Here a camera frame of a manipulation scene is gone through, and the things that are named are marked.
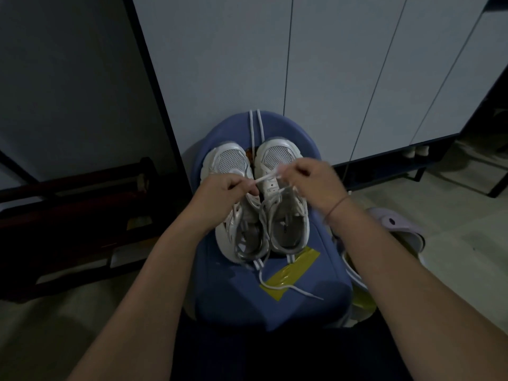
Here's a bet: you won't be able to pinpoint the person's right hand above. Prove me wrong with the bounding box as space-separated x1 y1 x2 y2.
277 157 351 219

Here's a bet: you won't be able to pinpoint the person's left hand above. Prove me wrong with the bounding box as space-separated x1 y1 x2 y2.
190 172 259 235

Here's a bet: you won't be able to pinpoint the person's left forearm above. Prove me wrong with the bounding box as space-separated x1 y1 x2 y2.
67 212 223 381

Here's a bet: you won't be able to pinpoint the person's right forearm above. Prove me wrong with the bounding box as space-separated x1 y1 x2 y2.
323 196 508 381

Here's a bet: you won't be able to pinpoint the white mesh sneaker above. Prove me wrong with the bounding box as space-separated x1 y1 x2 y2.
199 141 266 265
254 137 311 255

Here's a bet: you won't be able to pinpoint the yellow tape patch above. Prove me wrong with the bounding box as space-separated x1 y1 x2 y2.
260 247 321 302

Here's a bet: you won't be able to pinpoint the blue padded chair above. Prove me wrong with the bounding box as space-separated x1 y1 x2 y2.
190 110 355 333

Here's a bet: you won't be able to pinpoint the pale purple clog slipper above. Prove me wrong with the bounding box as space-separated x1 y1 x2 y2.
337 207 426 326

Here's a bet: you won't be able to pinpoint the pair of white shoes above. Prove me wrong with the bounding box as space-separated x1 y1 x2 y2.
402 145 432 159

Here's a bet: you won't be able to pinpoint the white panel cabinet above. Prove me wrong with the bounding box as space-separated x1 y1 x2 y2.
122 0 508 192

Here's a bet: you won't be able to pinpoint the person's dark trousers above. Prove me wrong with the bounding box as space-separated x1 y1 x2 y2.
173 313 415 381

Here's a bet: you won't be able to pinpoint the dark wooden bench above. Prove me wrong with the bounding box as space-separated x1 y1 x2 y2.
0 156 190 303

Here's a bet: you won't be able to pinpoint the thin red string bracelet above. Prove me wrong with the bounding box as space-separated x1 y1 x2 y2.
323 195 352 226

